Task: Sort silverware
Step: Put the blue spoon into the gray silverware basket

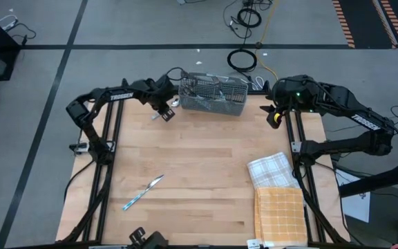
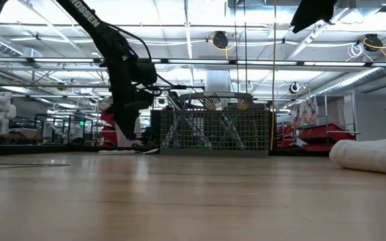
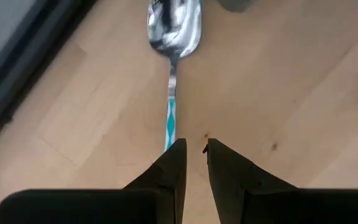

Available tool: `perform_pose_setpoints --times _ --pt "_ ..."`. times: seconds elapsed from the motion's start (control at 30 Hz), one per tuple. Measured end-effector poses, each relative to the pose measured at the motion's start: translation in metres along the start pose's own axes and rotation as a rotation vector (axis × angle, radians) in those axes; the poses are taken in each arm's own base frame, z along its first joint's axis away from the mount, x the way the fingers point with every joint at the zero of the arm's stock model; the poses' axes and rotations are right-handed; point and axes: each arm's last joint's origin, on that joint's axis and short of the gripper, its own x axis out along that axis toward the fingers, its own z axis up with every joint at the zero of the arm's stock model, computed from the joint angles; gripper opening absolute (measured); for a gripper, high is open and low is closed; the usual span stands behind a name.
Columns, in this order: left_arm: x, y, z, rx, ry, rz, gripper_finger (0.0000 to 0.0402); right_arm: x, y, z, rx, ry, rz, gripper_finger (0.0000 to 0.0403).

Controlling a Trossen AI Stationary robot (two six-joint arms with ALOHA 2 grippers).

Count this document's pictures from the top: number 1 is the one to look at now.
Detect grey plastic cutlery basket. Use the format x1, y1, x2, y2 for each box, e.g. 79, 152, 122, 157
178, 71, 249, 117

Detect white plaid cloth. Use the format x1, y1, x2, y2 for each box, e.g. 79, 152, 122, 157
246, 151, 302, 190

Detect white paper sheet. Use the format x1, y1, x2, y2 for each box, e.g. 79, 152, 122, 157
335, 169, 372, 224

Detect thin black floor cable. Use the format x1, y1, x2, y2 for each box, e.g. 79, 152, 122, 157
222, 0, 275, 46

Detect black mat orange-striped edges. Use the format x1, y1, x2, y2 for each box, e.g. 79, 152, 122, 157
332, 0, 398, 50

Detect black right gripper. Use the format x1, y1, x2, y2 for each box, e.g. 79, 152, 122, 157
259, 75, 319, 113

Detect black floor cable bundle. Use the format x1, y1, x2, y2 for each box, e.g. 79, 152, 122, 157
325, 104, 398, 139

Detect black cable with plug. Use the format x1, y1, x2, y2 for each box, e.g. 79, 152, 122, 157
10, 22, 37, 46

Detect black device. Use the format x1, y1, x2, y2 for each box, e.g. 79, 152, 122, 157
129, 226, 169, 249

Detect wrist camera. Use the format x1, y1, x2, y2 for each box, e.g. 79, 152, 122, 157
266, 110, 283, 130
160, 107, 176, 122

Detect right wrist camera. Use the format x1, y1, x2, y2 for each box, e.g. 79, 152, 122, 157
266, 110, 283, 130

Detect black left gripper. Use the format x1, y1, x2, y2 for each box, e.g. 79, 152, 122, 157
140, 75, 180, 112

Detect small coiled black cable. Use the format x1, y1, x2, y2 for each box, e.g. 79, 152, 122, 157
236, 7, 263, 29

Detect black desk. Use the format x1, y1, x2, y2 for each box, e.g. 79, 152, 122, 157
337, 161, 398, 249

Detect white looped cable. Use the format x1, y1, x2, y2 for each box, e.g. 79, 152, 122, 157
247, 75, 267, 90

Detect orange plaid cloth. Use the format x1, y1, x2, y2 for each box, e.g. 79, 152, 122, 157
253, 186, 309, 248

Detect yellow floor cable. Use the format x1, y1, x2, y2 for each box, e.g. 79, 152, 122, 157
254, 0, 279, 82

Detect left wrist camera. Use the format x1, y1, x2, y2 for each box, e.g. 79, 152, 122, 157
160, 107, 176, 122

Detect white floor cable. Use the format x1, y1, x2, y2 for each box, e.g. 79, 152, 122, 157
0, 14, 19, 31

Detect blue-handled knife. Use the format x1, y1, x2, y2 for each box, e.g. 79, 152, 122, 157
122, 174, 165, 212

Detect large coiled black cable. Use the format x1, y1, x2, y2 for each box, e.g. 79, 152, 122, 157
226, 48, 258, 73

